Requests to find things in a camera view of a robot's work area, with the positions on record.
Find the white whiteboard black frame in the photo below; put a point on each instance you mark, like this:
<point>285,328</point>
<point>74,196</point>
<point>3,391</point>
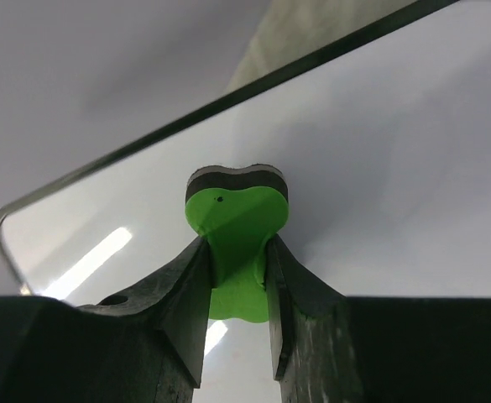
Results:
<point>342,201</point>

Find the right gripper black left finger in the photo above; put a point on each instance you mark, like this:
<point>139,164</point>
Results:
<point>142,344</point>

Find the green whiteboard eraser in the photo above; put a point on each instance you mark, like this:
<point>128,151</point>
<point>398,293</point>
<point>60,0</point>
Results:
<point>237,211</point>

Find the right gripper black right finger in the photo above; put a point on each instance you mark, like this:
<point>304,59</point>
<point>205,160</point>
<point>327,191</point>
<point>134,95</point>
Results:
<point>327,347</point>

